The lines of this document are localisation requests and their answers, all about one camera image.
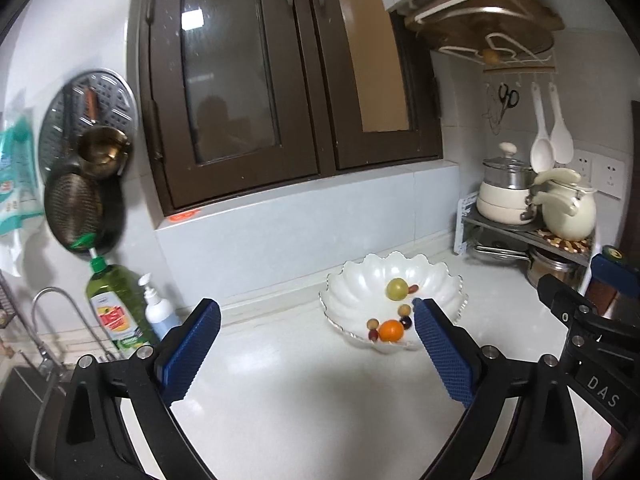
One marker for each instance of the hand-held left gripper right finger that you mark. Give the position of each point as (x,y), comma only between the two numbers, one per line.
(445,355)

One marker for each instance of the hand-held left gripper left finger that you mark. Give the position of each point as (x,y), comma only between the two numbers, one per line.
(192,350)

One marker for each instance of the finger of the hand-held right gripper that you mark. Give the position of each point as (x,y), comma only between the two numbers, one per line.
(575,305)
(612,275)

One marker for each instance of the dark purple grape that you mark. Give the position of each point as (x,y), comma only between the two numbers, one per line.
(406,322)

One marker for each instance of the orange tangerine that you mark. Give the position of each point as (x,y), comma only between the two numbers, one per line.
(391,331)

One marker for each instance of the large green grape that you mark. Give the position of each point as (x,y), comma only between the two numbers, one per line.
(396,289)

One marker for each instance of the white scalloped bowl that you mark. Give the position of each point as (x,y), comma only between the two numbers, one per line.
(360,285)

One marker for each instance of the person's right hand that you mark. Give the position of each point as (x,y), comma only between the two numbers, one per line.
(612,455)

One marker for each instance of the amber jar dark lid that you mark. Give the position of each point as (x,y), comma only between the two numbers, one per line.
(612,252)

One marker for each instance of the steel pot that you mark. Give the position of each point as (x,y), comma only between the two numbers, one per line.
(552,270)

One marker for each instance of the white pump bottle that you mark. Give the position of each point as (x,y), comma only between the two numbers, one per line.
(157,310)

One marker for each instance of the beaded trivet mat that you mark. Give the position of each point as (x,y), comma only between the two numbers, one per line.
(560,244)

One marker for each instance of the cream kettle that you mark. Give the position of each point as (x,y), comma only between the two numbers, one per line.
(567,210)

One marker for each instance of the green dish soap bottle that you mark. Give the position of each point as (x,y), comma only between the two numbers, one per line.
(112,305)

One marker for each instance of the cream cooking pot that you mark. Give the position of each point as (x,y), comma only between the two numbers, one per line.
(500,205)

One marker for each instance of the orange sticker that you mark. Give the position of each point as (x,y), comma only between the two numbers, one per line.
(182,216)

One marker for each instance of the white lattice rack panel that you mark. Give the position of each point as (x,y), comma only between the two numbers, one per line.
(467,220)

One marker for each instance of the steel steamer insert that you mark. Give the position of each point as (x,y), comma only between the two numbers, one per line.
(510,178)

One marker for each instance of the white rice spoon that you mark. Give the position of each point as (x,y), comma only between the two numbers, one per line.
(541,152)
(561,140)

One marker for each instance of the glass pot lid cream knob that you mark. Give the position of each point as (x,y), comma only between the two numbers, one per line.
(505,162)

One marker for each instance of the steel faucet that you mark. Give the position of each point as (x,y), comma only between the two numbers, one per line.
(42,300)

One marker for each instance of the dark sink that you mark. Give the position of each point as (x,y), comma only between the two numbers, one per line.
(25,405)

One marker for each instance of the dark mesh strainer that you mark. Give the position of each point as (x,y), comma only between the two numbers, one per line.
(75,205)

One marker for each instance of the black scissors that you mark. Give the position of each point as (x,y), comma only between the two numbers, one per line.
(509,97)

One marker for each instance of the brass ladle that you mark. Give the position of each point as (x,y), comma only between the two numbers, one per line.
(102,147)

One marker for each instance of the teal plastic bag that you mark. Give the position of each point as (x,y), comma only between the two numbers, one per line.
(15,175)

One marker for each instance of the dark brown window sash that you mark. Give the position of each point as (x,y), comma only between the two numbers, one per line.
(340,110)
(160,85)

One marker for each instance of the perforated metal steamer tray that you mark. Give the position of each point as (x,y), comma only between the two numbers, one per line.
(112,90)

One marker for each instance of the rectangular wooden cutting board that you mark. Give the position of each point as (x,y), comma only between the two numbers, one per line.
(525,5)

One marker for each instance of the round wooden cutting board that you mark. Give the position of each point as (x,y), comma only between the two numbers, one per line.
(460,35)

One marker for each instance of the tan cardboard panel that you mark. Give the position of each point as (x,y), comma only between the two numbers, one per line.
(385,60)

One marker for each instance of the white wall socket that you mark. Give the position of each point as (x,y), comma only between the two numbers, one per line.
(582,165)
(611,177)

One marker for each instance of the wooden hook rail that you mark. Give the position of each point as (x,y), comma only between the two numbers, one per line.
(520,69)

